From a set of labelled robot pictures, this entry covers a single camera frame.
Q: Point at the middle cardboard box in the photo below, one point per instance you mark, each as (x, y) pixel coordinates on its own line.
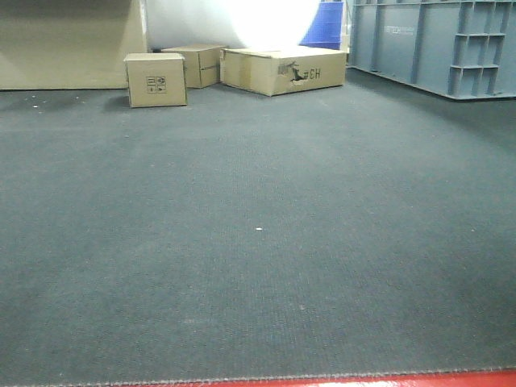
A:
(202, 64)

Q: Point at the wide flat cardboard box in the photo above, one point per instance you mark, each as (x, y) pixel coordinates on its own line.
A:
(273, 73)

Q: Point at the grey plastic crate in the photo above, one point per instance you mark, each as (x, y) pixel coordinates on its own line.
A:
(462, 50)

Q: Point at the large beige cardboard panel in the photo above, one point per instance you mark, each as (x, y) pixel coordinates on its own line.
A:
(69, 44)

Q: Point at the small cardboard box with symbols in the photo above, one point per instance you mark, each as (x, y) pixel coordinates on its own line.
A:
(156, 79)

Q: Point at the blue plastic bin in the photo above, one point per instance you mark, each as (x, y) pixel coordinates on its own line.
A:
(325, 30)

